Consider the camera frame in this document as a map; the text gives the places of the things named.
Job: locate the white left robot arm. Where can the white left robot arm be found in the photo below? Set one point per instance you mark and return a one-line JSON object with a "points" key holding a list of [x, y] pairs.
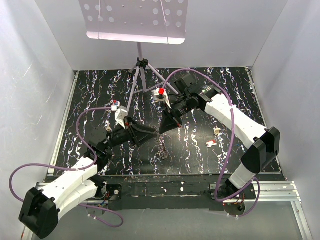
{"points": [[43, 208]]}

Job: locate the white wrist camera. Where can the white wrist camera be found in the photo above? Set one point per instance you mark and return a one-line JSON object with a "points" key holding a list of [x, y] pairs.
{"points": [[160, 95], [120, 113]]}

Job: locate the lilac music stand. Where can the lilac music stand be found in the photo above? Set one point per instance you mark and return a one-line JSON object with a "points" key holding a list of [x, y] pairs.
{"points": [[139, 21]]}

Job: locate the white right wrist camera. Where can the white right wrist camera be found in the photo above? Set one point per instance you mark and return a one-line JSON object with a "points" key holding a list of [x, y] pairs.
{"points": [[160, 95]]}

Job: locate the cream key tag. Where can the cream key tag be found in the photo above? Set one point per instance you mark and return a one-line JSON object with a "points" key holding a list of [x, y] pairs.
{"points": [[217, 131]]}

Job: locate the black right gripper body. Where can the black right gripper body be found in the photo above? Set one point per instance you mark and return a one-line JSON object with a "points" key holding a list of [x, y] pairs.
{"points": [[181, 107]]}

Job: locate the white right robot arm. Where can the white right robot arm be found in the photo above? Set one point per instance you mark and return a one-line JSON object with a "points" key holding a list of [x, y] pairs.
{"points": [[262, 143]]}

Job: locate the yellow key tag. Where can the yellow key tag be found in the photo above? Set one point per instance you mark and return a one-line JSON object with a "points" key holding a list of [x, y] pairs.
{"points": [[108, 129]]}

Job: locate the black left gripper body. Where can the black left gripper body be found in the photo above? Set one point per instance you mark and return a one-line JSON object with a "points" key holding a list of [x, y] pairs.
{"points": [[119, 136]]}

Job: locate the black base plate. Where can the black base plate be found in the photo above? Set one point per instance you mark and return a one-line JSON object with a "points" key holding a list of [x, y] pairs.
{"points": [[160, 192]]}

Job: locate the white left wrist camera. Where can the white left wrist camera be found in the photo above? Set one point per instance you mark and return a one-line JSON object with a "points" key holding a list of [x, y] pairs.
{"points": [[120, 113]]}

